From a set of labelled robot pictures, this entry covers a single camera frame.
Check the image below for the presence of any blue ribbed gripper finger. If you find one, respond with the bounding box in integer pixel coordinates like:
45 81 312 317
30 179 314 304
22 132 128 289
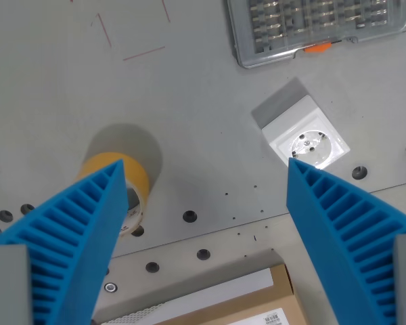
0 158 129 325
286 157 406 325

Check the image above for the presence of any yellow tape roll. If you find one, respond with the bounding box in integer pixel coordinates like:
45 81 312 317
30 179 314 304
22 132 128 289
76 152 150 238

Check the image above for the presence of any brown cardboard box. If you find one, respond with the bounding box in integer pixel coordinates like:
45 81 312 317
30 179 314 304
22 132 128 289
91 263 307 325

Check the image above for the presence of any transparent grey organizer box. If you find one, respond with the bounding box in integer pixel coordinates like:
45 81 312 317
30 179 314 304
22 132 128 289
225 0 406 70

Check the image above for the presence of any white wall socket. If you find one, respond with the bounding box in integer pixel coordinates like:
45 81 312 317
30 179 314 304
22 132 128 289
261 95 351 171

